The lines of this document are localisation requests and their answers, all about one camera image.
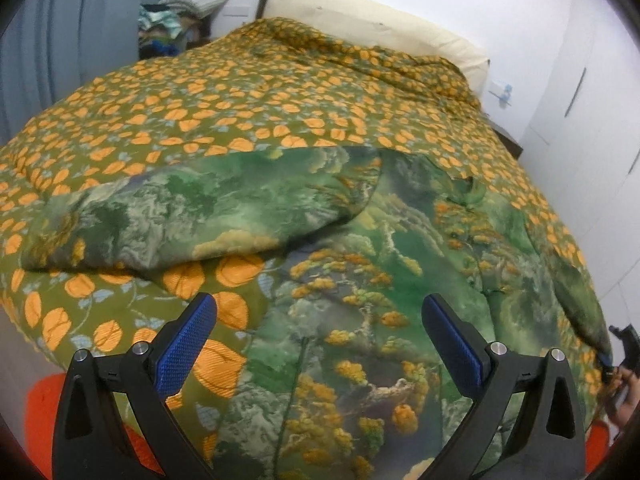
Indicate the orange floor mat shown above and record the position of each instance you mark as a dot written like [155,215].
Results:
[40,400]

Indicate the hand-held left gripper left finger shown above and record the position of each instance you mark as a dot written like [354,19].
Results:
[182,345]

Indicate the wall socket with blue plug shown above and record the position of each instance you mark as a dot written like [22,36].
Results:
[502,94]

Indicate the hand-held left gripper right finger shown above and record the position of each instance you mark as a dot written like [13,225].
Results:
[455,345]

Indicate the white wall socket plate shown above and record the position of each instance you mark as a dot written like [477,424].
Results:
[236,10]

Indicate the cream pillow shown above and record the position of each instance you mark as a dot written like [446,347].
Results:
[375,15]

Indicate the dark wooden nightstand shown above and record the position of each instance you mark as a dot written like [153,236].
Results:
[507,140]

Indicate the orange floral bedspread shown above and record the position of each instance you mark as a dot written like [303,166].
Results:
[250,100]

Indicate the person's right hand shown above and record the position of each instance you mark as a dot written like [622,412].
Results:
[627,410]

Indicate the pile of mixed clothes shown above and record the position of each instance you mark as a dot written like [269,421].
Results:
[160,30]

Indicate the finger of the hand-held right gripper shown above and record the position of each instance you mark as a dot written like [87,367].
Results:
[625,342]

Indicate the striped pillow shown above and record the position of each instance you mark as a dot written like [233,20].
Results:
[197,2]

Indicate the green landscape print garment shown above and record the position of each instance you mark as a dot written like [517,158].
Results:
[350,260]

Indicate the white wardrobe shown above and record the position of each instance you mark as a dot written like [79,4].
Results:
[590,110]

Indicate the blue curtain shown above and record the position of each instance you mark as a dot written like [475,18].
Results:
[75,35]

